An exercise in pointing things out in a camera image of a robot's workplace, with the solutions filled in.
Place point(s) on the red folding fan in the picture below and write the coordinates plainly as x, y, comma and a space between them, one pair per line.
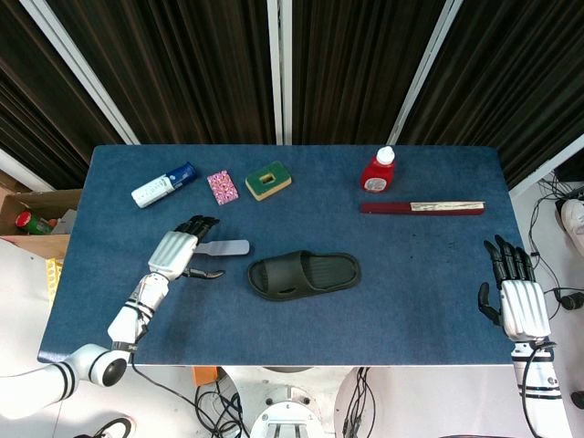
388, 208

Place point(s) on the blue table mat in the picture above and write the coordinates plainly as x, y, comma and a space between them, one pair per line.
319, 328

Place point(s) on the white blue tube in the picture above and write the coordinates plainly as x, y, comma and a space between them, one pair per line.
153, 189

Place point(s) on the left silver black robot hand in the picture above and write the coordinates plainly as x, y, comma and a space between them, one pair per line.
171, 253

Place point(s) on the dark green slipper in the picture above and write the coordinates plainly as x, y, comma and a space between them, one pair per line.
296, 278

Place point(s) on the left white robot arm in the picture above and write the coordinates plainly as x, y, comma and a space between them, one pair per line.
128, 319

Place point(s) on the orange box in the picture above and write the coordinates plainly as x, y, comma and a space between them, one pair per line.
205, 375

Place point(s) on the red bottle white cap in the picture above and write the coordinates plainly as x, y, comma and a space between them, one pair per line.
378, 175

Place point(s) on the yellow green sponge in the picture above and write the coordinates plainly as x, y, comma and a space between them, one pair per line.
269, 180

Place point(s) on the white partition post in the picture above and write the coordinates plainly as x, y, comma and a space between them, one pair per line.
424, 68
279, 68
82, 73

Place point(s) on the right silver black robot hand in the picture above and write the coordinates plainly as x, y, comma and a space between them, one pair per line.
524, 305

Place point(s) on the grey plastic scrub brush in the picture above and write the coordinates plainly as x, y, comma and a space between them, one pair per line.
228, 247

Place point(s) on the cardboard box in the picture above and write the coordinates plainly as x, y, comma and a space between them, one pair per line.
41, 201

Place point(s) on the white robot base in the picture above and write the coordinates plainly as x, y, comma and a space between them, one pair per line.
292, 410

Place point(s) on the pink patterned card pack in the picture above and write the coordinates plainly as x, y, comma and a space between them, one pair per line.
222, 187

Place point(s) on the green can red lid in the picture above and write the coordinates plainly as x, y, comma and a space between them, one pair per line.
29, 222

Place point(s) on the white sneaker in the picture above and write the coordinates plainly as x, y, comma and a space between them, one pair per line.
574, 221

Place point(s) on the yellow plastic crate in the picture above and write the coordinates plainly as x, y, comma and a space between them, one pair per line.
53, 278

